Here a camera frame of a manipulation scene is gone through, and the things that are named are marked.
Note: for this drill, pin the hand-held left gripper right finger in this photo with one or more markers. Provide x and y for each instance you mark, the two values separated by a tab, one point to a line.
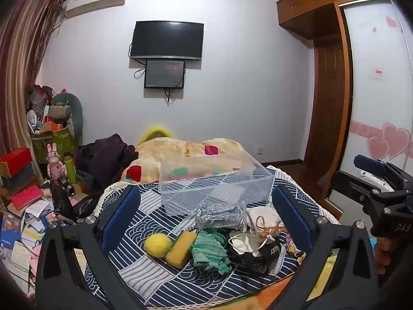
293	217

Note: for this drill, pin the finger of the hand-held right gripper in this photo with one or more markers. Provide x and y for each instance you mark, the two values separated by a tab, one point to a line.
371	164
350	187

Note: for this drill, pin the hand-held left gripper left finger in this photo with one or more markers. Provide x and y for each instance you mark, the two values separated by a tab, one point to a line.
120	214

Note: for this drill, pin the white pouch with gold ribbon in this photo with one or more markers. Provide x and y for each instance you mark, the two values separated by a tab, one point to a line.
264	221

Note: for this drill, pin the black fabric piece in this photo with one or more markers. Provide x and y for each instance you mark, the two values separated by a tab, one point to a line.
267	255

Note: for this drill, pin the yellow felt ball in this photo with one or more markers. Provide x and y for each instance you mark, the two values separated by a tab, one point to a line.
158	245

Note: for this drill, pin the white face mask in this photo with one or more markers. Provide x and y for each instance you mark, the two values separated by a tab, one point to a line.
242	243

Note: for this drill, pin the yellow sponge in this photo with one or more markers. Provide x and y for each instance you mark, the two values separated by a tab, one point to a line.
180	249

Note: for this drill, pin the silver mesh scrubber bag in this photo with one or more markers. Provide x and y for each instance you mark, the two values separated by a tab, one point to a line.
219	218

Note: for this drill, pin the green knitted cloth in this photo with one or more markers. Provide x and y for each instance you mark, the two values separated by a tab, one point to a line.
208	250

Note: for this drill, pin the clear plastic storage box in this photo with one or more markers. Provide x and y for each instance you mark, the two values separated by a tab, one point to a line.
206	180

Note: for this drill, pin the person's right hand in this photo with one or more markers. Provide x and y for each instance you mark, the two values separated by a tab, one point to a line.
383	255

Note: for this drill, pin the black plastic bag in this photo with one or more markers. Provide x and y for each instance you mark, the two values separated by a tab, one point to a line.
69	205

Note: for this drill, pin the pile of dark clothes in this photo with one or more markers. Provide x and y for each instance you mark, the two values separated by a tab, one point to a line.
103	158

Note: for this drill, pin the black cylindrical device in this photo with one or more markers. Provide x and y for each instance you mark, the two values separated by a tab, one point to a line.
66	186

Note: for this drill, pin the wardrobe sliding door with hearts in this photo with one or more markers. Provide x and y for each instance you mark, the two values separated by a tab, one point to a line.
377	103

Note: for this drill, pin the green bottle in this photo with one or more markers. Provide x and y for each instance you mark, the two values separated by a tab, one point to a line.
70	169

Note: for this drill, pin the brown wooden door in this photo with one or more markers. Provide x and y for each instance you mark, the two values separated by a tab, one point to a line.
326	109

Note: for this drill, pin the pink bunny figure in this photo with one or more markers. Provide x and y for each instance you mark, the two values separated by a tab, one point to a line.
55	164

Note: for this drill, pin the beige blanket with coloured patches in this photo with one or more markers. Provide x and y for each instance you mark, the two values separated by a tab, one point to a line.
180	155

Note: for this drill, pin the yellow fuzzy object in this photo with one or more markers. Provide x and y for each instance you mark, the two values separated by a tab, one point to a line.
158	134

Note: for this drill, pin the red book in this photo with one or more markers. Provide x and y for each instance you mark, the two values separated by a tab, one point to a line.
27	197

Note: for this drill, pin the green patterned bag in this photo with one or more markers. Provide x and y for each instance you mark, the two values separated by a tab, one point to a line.
55	145

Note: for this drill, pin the pile of papers and booklets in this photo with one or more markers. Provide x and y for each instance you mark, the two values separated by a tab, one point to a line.
22	242

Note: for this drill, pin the green plush toy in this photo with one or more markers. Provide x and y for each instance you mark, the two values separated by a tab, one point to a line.
66	113

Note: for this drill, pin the red box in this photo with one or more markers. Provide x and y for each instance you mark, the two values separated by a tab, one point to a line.
16	163

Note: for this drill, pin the wooden overhead cupboard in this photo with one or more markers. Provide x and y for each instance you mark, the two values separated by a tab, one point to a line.
316	3

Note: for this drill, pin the striped brown curtain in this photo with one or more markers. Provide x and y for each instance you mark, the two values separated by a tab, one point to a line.
22	64

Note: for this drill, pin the white air conditioner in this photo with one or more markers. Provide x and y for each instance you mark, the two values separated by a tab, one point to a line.
96	1

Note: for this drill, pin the white wall socket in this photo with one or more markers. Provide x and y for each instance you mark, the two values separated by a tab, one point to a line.
260	150

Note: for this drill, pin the small wall mounted monitor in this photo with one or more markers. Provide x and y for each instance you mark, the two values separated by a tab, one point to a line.
165	74

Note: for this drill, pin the wall mounted black television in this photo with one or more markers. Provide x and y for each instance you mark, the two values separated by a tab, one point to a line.
167	40

